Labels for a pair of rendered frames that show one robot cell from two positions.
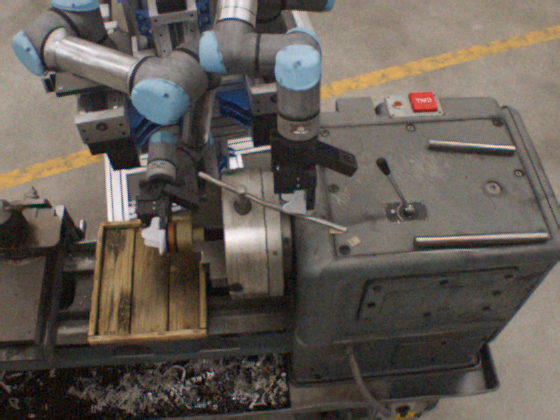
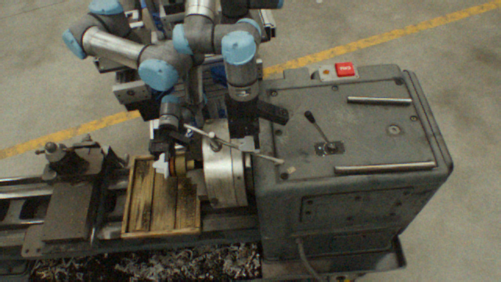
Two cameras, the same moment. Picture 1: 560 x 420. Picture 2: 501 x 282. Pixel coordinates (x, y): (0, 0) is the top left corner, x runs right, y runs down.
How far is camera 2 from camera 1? 0.19 m
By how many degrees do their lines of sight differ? 4
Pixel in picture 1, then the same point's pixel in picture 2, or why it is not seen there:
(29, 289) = (81, 203)
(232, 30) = (195, 23)
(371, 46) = (324, 33)
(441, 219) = (355, 153)
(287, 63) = (228, 45)
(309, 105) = (247, 75)
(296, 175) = (244, 125)
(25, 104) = (102, 77)
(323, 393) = (284, 268)
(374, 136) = (308, 95)
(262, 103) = not seen: hidden behind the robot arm
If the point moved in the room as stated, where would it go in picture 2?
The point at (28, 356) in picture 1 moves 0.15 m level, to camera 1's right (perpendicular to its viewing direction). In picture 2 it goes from (80, 248) to (119, 248)
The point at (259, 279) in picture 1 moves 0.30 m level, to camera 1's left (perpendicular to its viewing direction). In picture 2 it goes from (229, 196) to (139, 196)
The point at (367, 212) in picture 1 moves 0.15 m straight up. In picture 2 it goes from (301, 149) to (304, 119)
